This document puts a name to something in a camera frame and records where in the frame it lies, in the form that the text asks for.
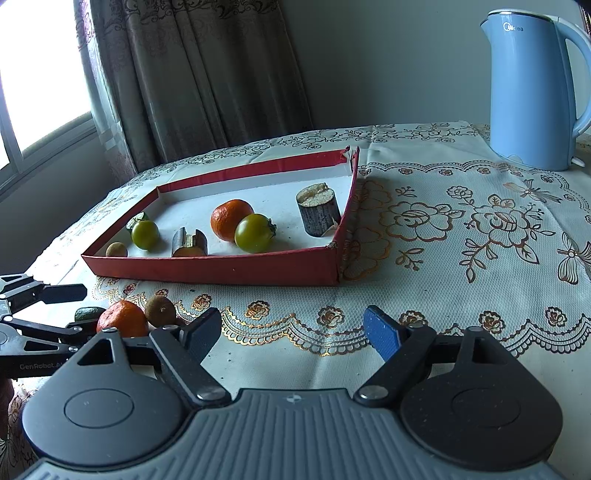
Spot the green tomato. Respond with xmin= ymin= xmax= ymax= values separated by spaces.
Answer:
xmin=131 ymin=220 xmax=160 ymax=251
xmin=234 ymin=213 xmax=277 ymax=254

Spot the small wood log piece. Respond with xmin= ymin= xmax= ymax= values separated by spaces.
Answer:
xmin=296 ymin=183 xmax=342 ymax=238

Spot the orange tangerine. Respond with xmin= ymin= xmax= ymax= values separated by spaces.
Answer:
xmin=96 ymin=300 xmax=151 ymax=337
xmin=211 ymin=199 xmax=256 ymax=243

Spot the red cardboard box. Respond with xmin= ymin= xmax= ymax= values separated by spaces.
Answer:
xmin=82 ymin=147 xmax=360 ymax=287

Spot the brown kiwi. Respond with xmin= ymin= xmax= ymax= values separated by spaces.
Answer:
xmin=144 ymin=295 xmax=178 ymax=328

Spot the white lace table cover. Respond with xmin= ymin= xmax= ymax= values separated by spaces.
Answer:
xmin=90 ymin=157 xmax=591 ymax=365

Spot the gold floral tablecloth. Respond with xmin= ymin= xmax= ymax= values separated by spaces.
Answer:
xmin=0 ymin=121 xmax=591 ymax=480

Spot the window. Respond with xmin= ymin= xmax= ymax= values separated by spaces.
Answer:
xmin=0 ymin=0 xmax=100 ymax=199

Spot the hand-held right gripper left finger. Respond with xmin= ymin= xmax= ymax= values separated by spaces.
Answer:
xmin=74 ymin=307 xmax=232 ymax=408

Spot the sheer lace curtain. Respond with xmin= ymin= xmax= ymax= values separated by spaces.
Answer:
xmin=74 ymin=0 xmax=139 ymax=181

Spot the dark wood log slice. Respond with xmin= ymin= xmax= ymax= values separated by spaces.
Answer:
xmin=172 ymin=227 xmax=209 ymax=258

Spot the grey patterned curtain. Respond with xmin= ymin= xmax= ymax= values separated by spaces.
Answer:
xmin=90 ymin=0 xmax=315 ymax=171

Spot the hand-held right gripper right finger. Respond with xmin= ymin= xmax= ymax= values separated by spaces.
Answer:
xmin=355 ymin=305 xmax=513 ymax=407

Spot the light blue electric kettle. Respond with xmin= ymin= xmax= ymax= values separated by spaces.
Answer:
xmin=479 ymin=8 xmax=591 ymax=171

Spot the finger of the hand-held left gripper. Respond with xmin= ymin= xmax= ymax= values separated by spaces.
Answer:
xmin=0 ymin=273 xmax=88 ymax=315
xmin=0 ymin=318 xmax=99 ymax=357

